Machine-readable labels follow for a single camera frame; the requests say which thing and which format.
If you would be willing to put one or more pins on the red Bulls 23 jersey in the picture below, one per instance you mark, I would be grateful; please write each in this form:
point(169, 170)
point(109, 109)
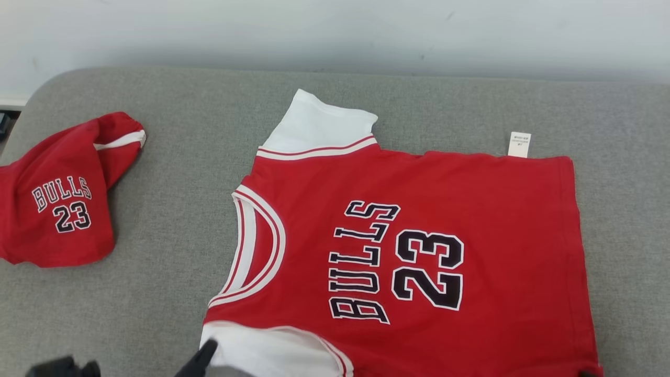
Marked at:
point(419, 262)

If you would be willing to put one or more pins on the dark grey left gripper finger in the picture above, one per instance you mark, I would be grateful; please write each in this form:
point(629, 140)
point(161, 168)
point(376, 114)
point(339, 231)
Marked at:
point(201, 358)

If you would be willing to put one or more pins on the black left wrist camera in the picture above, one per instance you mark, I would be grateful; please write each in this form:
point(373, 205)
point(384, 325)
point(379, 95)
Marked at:
point(63, 368)

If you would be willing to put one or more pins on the red Bulls 23 shorts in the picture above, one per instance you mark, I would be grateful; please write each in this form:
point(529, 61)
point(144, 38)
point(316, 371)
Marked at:
point(57, 209)

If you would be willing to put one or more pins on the grey fabric sofa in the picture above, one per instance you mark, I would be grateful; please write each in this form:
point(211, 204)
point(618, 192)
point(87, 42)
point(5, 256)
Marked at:
point(157, 199)

